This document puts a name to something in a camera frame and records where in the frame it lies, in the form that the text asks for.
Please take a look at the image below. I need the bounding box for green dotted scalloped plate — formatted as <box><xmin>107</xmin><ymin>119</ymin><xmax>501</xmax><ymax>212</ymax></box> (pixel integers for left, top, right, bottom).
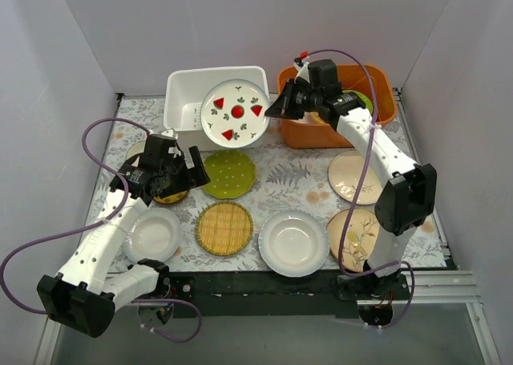
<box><xmin>203</xmin><ymin>150</ymin><xmax>256</xmax><ymax>200</ymax></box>

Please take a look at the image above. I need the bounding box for white watermelon pattern plate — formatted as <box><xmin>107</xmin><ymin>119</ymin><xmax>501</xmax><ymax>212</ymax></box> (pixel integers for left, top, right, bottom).
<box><xmin>200</xmin><ymin>79</ymin><xmax>269</xmax><ymax>149</ymax></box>

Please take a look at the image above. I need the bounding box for beige bird pattern plate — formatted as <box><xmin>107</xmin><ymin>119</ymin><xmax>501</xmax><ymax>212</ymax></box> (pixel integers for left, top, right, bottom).
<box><xmin>327</xmin><ymin>209</ymin><xmax>379</xmax><ymax>273</ymax></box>

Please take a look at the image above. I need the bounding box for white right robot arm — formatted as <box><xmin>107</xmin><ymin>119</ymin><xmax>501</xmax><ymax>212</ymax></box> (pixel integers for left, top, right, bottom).
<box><xmin>265</xmin><ymin>56</ymin><xmax>437</xmax><ymax>299</ymax></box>

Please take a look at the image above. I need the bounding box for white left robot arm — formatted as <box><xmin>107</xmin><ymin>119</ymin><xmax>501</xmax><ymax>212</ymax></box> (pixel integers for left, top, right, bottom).
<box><xmin>37</xmin><ymin>134</ymin><xmax>210</xmax><ymax>338</ymax></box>

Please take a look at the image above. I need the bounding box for stack of plates in bin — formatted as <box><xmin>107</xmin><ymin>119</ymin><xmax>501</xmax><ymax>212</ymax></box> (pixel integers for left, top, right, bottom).
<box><xmin>305</xmin><ymin>112</ymin><xmax>329</xmax><ymax>127</ymax></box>

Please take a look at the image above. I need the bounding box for green plate in orange bin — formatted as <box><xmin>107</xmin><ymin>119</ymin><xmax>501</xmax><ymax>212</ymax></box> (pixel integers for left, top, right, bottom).
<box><xmin>343</xmin><ymin>90</ymin><xmax>374</xmax><ymax>114</ymax></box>

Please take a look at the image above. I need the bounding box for orange plastic bin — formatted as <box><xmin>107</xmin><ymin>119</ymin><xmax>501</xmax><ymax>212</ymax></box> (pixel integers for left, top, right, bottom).
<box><xmin>281</xmin><ymin>64</ymin><xmax>398</xmax><ymax>149</ymax></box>

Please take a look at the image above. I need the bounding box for white plastic bin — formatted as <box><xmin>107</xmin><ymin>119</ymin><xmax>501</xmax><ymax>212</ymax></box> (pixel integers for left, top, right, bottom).
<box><xmin>164</xmin><ymin>66</ymin><xmax>269</xmax><ymax>151</ymax></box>

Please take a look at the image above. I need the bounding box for small white dark bowl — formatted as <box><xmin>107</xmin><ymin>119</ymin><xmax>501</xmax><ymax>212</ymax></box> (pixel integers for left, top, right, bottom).
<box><xmin>126</xmin><ymin>141</ymin><xmax>145</xmax><ymax>160</ymax></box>

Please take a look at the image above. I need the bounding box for small yellow black dish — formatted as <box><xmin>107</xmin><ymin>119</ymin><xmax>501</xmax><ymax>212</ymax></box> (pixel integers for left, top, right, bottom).
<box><xmin>153</xmin><ymin>190</ymin><xmax>189</xmax><ymax>205</ymax></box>

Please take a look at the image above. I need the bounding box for woven bamboo round plate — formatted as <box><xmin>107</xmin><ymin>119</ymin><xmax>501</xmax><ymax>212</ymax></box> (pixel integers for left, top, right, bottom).
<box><xmin>195</xmin><ymin>201</ymin><xmax>253</xmax><ymax>257</ymax></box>

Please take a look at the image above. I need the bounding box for white deep plate left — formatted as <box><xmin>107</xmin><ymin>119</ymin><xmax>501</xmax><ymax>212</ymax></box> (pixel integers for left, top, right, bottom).
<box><xmin>122</xmin><ymin>208</ymin><xmax>183</xmax><ymax>262</ymax></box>

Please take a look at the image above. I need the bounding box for white deep plate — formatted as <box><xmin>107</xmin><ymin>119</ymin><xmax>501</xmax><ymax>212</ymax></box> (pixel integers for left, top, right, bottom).
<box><xmin>258</xmin><ymin>210</ymin><xmax>329</xmax><ymax>278</ymax></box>
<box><xmin>122</xmin><ymin>208</ymin><xmax>183</xmax><ymax>262</ymax></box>

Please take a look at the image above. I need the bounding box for beige green floral plate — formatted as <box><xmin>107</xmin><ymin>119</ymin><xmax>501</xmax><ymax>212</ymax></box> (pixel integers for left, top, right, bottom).
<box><xmin>328</xmin><ymin>150</ymin><xmax>382</xmax><ymax>205</ymax></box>

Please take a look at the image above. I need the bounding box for floral patterned table mat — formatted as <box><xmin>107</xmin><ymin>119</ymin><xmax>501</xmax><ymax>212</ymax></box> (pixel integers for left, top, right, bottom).
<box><xmin>87</xmin><ymin>97</ymin><xmax>446</xmax><ymax>272</ymax></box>

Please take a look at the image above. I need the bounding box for white deep plate centre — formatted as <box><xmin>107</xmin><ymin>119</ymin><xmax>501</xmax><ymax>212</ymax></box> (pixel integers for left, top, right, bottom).
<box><xmin>258</xmin><ymin>210</ymin><xmax>329</xmax><ymax>278</ymax></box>

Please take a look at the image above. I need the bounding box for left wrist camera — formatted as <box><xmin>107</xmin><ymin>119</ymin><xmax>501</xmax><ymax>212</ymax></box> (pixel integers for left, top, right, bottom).
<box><xmin>140</xmin><ymin>134</ymin><xmax>177</xmax><ymax>164</ymax></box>

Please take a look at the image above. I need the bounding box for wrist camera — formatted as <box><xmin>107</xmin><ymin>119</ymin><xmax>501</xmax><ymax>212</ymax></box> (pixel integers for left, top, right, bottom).
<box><xmin>308</xmin><ymin>59</ymin><xmax>342</xmax><ymax>96</ymax></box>
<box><xmin>140</xmin><ymin>134</ymin><xmax>177</xmax><ymax>164</ymax></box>

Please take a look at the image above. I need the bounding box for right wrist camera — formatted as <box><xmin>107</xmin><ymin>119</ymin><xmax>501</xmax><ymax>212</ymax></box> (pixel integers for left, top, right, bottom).
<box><xmin>308</xmin><ymin>59</ymin><xmax>342</xmax><ymax>96</ymax></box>

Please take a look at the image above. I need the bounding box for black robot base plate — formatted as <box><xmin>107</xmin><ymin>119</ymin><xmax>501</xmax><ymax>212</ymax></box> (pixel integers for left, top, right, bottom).
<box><xmin>137</xmin><ymin>270</ymin><xmax>410</xmax><ymax>318</ymax></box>

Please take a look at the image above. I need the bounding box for aluminium frame rail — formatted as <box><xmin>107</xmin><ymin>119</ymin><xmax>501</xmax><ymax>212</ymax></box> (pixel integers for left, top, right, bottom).
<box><xmin>356</xmin><ymin>270</ymin><xmax>482</xmax><ymax>306</ymax></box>

